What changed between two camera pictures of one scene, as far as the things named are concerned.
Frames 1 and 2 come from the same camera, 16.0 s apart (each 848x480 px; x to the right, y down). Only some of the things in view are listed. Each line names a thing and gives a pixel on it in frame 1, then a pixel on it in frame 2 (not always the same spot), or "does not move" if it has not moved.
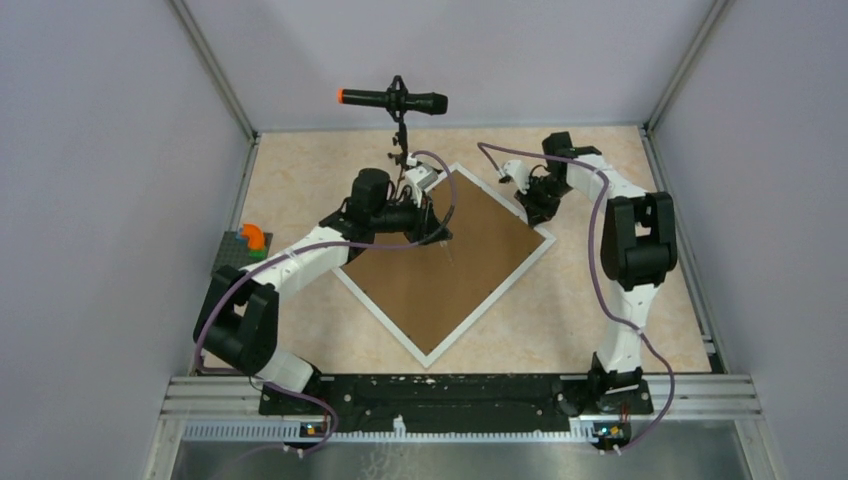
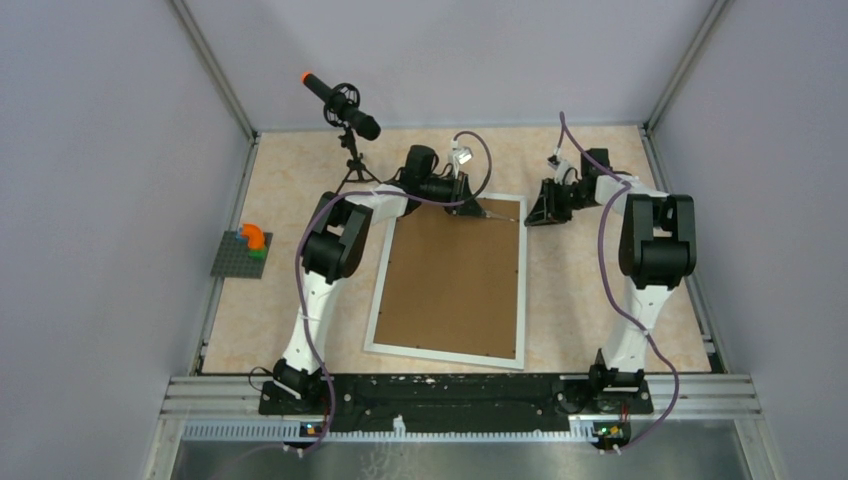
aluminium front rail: (675, 405) does not move
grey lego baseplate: (236, 253) does not move
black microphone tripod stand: (400, 139) → (358, 171)
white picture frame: (426, 361) → (519, 361)
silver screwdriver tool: (445, 245) → (489, 214)
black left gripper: (425, 223) → (461, 192)
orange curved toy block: (256, 238) does not move
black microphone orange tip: (432, 102) → (341, 108)
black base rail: (462, 403) does not move
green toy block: (257, 255) does not move
